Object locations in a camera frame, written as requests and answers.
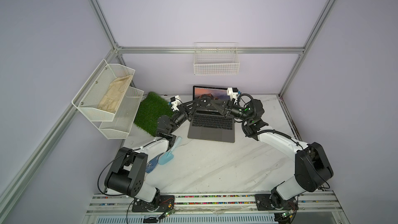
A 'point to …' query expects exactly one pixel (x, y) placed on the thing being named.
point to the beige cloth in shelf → (110, 100)
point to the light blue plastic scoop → (168, 156)
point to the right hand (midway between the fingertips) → (211, 104)
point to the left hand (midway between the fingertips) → (199, 102)
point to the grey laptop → (212, 121)
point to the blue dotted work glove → (152, 164)
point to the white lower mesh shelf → (119, 128)
